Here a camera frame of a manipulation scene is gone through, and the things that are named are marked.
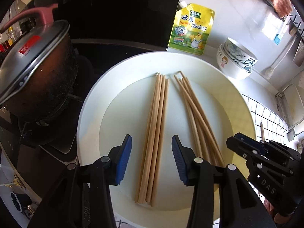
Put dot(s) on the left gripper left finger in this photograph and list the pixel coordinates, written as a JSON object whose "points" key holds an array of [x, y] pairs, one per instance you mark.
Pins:
{"points": [[63, 205]]}

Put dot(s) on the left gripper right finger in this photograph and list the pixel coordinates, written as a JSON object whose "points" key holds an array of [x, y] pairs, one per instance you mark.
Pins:
{"points": [[239, 204]]}

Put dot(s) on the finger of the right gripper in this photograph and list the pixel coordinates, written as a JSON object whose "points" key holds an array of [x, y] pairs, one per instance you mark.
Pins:
{"points": [[248, 140], [239, 145]]}

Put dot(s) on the wooden chopstick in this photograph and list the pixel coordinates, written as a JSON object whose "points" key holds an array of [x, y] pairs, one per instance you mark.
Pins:
{"points": [[149, 151], [158, 163], [201, 121], [156, 141], [193, 124], [207, 155], [262, 131], [206, 125], [158, 78]]}

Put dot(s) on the person's hand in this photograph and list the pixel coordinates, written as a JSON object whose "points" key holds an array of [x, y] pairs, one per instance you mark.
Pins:
{"points": [[277, 218]]}

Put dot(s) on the white grid cloth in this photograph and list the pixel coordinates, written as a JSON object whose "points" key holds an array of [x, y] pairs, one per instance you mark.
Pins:
{"points": [[275, 128]]}

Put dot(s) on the metal rack with board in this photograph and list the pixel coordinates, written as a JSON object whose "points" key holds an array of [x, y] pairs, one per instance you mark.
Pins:
{"points": [[290, 104]]}

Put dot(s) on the black stove top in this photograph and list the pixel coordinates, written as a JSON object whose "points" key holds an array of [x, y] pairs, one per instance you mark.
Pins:
{"points": [[40, 167]]}

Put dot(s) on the white dish brush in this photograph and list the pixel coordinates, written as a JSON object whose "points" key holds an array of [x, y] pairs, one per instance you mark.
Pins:
{"points": [[269, 71]]}

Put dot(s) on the white cartoon bowl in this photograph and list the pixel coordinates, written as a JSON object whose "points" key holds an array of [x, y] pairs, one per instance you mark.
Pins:
{"points": [[228, 66]]}

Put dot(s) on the middle patterned bowl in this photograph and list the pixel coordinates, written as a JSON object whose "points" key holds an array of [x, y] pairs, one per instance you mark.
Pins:
{"points": [[246, 66]]}

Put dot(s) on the patterned bowl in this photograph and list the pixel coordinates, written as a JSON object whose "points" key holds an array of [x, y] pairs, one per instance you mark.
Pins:
{"points": [[246, 66], [240, 52]]}

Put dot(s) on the top patterned bowl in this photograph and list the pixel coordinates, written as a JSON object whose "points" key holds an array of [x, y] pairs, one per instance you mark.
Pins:
{"points": [[240, 52]]}

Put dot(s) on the cream round tray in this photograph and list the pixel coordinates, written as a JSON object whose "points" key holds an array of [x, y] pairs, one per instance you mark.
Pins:
{"points": [[119, 104]]}

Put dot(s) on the blue silicone brush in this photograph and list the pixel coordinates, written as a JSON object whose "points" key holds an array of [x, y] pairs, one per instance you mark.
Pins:
{"points": [[282, 31]]}

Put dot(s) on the dark cooking pot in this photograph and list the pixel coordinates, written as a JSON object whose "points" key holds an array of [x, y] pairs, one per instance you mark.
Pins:
{"points": [[47, 88]]}

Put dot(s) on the yellow seasoning pouch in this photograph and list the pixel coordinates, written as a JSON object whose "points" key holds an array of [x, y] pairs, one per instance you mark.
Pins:
{"points": [[191, 29]]}

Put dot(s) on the glass pot lid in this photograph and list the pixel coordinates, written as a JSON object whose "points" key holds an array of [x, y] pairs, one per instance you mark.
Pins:
{"points": [[30, 50]]}

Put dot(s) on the wall hook rail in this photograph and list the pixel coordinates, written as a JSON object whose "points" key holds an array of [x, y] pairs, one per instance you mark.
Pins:
{"points": [[295, 26]]}

